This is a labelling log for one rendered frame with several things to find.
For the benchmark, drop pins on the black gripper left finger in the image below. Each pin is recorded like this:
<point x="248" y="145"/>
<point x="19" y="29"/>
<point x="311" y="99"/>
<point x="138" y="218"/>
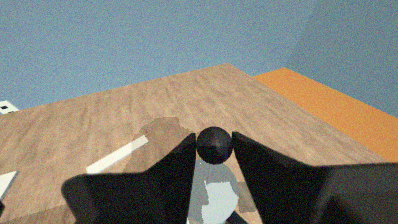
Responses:
<point x="163" y="190"/>

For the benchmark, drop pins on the white flat bar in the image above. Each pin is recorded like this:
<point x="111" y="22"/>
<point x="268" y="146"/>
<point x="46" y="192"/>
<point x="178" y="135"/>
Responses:
<point x="6" y="181"/>
<point x="117" y="156"/>

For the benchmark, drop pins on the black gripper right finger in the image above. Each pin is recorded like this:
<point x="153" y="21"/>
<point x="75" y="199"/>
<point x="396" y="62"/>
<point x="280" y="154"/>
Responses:
<point x="286" y="191"/>

